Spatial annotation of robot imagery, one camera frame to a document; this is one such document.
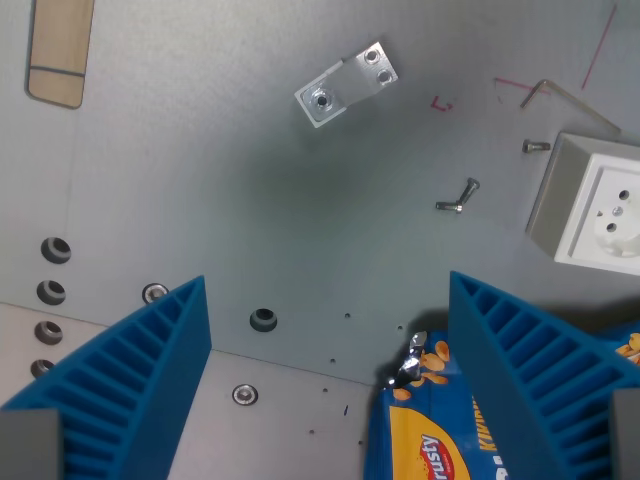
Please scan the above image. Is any wooden board with dark edge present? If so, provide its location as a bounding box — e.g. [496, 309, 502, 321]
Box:
[24, 0, 96, 110]

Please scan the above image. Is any silver countersunk table bolt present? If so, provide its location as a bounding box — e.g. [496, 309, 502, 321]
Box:
[232, 383, 260, 407]
[142, 282, 170, 305]

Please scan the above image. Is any blue yellow snack bag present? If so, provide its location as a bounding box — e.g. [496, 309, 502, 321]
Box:
[363, 322, 640, 480]

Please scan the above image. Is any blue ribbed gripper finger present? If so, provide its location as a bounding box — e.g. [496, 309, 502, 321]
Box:
[448, 270, 640, 480]
[0, 274, 213, 480]

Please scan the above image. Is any white wall socket outlet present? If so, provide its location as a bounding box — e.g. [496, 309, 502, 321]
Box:
[524, 131, 640, 277]

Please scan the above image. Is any metal allen key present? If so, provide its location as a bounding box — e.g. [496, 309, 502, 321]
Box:
[519, 78, 623, 135]

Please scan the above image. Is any aluminium angle bracket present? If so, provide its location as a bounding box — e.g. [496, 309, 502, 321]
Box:
[293, 41, 400, 130]

